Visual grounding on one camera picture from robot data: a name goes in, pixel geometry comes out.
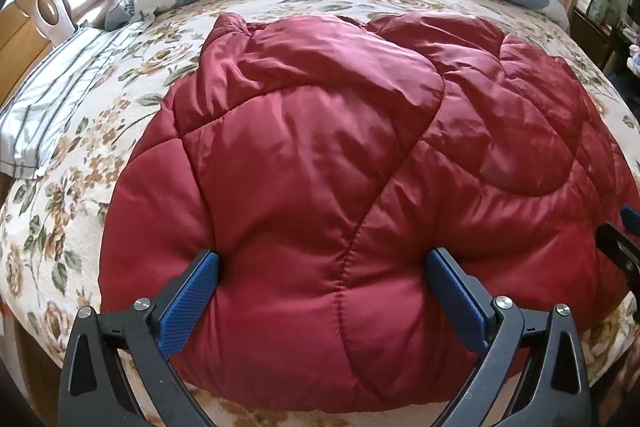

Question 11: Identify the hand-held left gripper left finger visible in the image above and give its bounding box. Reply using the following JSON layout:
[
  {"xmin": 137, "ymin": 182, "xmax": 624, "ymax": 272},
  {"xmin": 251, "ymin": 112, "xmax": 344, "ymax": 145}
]
[{"xmin": 57, "ymin": 249, "xmax": 221, "ymax": 427}]

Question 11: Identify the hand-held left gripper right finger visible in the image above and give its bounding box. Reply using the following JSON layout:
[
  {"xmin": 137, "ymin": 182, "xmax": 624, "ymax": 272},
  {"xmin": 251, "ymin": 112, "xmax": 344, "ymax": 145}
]
[{"xmin": 425, "ymin": 247, "xmax": 593, "ymax": 427}]

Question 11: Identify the red padded jacket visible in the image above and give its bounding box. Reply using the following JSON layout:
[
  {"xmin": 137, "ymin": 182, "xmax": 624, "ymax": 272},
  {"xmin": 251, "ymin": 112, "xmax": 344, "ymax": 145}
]
[{"xmin": 99, "ymin": 13, "xmax": 640, "ymax": 414}]

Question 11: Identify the floral bed blanket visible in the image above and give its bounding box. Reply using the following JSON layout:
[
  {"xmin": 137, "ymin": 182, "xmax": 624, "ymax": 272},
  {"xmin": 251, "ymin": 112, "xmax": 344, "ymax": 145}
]
[{"xmin": 0, "ymin": 0, "xmax": 640, "ymax": 427}]

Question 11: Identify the striped pillow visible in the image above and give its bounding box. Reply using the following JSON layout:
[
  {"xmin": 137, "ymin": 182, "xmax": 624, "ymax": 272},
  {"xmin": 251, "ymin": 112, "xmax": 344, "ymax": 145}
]
[{"xmin": 0, "ymin": 27, "xmax": 151, "ymax": 180}]

